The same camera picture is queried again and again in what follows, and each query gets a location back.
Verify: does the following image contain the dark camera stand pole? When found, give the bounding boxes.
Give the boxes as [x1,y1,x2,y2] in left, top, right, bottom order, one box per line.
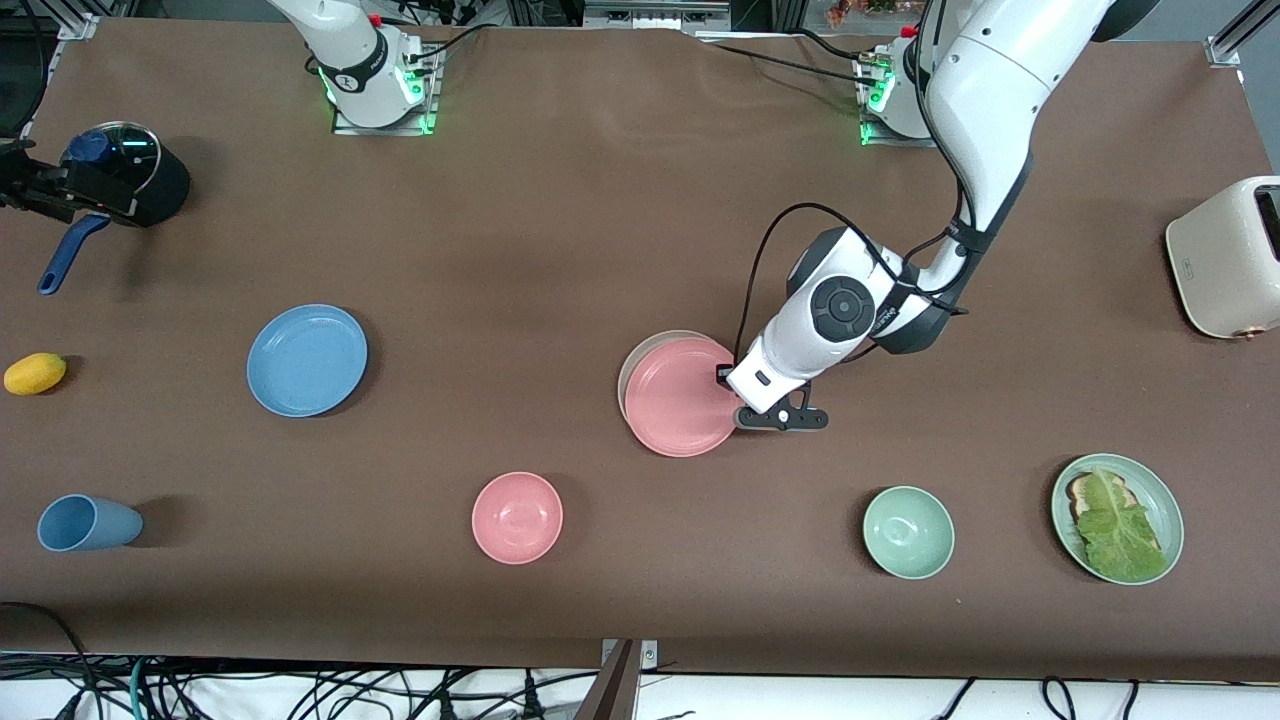
[575,640,641,720]

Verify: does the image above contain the cream toaster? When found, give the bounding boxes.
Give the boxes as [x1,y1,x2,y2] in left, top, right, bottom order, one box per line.
[1165,175,1280,341]

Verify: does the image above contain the blue plate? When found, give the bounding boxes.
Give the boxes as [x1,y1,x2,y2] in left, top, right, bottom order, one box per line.
[246,304,369,418]

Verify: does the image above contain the pink bowl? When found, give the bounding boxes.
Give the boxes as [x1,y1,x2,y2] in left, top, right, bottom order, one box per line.
[471,471,564,566]

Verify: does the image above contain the green plate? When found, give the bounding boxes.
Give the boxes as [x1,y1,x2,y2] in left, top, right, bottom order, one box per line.
[1050,453,1185,586]

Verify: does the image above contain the glass lid with blue knob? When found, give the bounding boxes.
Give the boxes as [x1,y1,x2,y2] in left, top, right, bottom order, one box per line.
[62,121,161,199]

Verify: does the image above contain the green lettuce leaf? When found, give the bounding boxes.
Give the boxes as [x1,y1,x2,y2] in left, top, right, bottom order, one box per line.
[1073,466,1169,581]

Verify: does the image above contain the aluminium frame profile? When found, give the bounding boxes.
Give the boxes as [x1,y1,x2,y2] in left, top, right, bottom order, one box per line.
[40,0,101,41]
[1205,0,1280,68]

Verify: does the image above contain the toasted bread slice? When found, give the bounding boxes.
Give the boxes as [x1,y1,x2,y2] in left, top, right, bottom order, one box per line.
[1066,472,1141,521]

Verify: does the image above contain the black base cable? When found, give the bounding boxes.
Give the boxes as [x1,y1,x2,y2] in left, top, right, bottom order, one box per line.
[400,22,491,63]
[700,38,876,89]

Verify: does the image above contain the black floor cable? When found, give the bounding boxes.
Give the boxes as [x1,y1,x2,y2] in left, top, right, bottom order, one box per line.
[0,600,96,720]

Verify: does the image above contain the green bowl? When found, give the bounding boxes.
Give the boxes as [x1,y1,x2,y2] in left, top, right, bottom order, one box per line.
[862,486,956,580]

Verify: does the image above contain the orange artificial flowers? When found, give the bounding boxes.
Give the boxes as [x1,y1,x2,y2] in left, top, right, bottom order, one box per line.
[825,0,926,29]

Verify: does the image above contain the pink plate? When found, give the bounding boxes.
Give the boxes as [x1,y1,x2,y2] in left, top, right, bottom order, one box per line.
[623,337,746,459]

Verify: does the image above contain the brown table cover sheet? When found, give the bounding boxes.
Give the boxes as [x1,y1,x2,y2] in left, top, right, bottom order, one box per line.
[0,18,1280,683]

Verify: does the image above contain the dark blue pot with handle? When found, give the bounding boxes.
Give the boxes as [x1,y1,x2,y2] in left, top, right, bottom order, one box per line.
[38,120,191,296]

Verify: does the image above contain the yellow lemon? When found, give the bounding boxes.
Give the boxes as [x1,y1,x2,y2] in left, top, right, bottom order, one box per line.
[3,352,68,396]

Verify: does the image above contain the grey power strip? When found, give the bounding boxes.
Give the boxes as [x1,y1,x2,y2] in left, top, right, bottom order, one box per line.
[583,0,733,31]

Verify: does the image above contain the beige plate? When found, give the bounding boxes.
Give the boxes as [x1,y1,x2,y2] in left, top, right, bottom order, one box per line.
[617,329,713,401]

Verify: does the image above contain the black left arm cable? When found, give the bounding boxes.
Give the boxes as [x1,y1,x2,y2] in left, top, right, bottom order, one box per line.
[735,203,966,366]

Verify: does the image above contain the blue plastic cup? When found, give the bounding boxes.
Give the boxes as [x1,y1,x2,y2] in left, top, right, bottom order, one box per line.
[37,494,144,553]

